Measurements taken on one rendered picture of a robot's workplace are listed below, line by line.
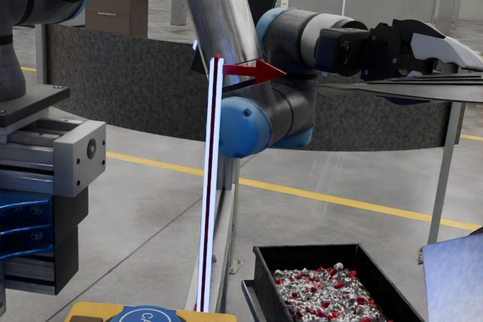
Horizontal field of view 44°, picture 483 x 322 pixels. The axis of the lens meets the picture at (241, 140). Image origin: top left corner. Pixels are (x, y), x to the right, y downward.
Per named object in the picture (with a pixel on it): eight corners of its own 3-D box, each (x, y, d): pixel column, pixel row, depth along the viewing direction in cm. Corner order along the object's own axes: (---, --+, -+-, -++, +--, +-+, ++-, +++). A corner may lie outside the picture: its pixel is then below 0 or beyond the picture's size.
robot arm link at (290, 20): (290, 61, 91) (295, 5, 89) (338, 75, 83) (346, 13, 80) (248, 62, 87) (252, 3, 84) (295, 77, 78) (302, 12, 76)
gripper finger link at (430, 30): (456, 24, 61) (390, 18, 68) (446, 21, 60) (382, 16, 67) (447, 69, 62) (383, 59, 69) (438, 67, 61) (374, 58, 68)
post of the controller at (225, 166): (231, 190, 112) (238, 88, 106) (215, 190, 112) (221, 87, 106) (232, 185, 114) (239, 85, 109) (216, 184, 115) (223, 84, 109)
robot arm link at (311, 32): (306, 10, 76) (295, 72, 78) (330, 14, 72) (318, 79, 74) (347, 16, 80) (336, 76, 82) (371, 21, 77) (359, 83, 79)
